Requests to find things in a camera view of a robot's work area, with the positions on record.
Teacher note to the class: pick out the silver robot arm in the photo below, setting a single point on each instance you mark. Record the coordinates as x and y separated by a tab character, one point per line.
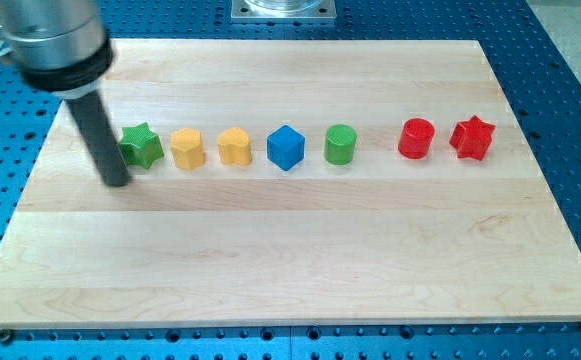
58	46

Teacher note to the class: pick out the green star block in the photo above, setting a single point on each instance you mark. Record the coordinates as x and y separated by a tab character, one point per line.
140	146

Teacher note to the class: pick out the red star block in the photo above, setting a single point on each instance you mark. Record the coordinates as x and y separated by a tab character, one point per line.
472	138

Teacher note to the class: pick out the light wooden board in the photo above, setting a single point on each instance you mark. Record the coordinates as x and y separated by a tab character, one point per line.
382	240

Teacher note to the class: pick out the blue cube block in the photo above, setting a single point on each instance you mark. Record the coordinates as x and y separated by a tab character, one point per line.
285	147

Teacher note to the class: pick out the green cylinder block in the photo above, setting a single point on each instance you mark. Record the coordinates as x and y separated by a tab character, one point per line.
340	142

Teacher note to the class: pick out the yellow heart block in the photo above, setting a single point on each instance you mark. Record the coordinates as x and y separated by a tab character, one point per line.
234	146

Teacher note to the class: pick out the yellow pentagon block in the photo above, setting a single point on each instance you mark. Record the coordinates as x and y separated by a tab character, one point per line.
187	148

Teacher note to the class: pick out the red cylinder block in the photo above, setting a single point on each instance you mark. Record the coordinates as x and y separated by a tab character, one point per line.
416	138

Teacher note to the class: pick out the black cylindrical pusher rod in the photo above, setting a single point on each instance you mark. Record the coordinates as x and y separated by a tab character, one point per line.
92	121

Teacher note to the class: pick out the board corner screw left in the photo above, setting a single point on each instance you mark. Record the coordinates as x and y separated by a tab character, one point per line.
6	336

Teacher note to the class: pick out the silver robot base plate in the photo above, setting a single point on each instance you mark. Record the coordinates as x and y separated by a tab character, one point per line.
283	9

